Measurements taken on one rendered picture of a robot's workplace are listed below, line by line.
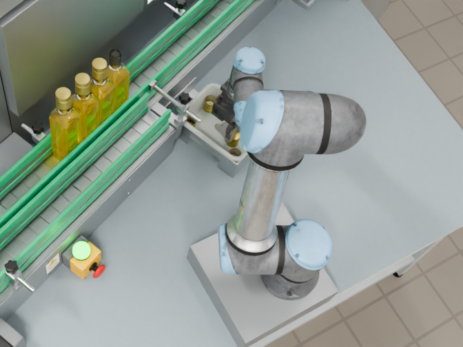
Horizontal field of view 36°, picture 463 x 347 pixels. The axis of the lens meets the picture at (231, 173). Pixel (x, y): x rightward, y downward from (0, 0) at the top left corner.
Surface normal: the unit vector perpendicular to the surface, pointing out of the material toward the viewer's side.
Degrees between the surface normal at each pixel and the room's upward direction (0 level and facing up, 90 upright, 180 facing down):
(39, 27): 90
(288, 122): 33
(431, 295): 0
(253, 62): 0
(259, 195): 79
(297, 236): 7
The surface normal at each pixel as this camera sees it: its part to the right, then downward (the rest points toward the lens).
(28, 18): 0.79, 0.59
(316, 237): 0.28, -0.43
